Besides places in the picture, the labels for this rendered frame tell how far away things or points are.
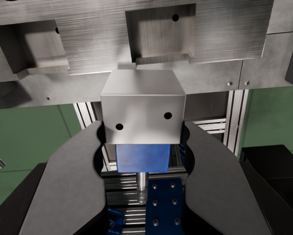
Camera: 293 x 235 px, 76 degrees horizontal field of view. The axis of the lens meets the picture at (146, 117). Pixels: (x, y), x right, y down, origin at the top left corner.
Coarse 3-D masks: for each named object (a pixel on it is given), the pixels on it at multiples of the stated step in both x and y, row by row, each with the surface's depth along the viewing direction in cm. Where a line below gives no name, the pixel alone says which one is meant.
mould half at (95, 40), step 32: (0, 0) 14; (32, 0) 14; (64, 0) 14; (96, 0) 14; (128, 0) 14; (160, 0) 14; (192, 0) 14; (224, 0) 14; (256, 0) 14; (64, 32) 15; (96, 32) 15; (224, 32) 15; (256, 32) 15; (0, 64) 17; (96, 64) 16; (128, 64) 16
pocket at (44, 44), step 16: (0, 32) 16; (16, 32) 18; (32, 32) 18; (48, 32) 18; (16, 48) 18; (32, 48) 18; (48, 48) 18; (16, 64) 17; (32, 64) 19; (48, 64) 19; (64, 64) 18
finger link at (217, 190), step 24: (192, 144) 10; (216, 144) 10; (192, 168) 9; (216, 168) 8; (240, 168) 8; (192, 192) 7; (216, 192) 7; (240, 192) 7; (192, 216) 7; (216, 216) 6; (240, 216) 6
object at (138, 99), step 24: (120, 72) 15; (144, 72) 15; (168, 72) 15; (120, 96) 11; (144, 96) 11; (168, 96) 11; (120, 120) 12; (144, 120) 12; (168, 120) 12; (120, 144) 14; (144, 144) 14; (168, 144) 14; (120, 168) 15; (144, 168) 15; (144, 192) 18
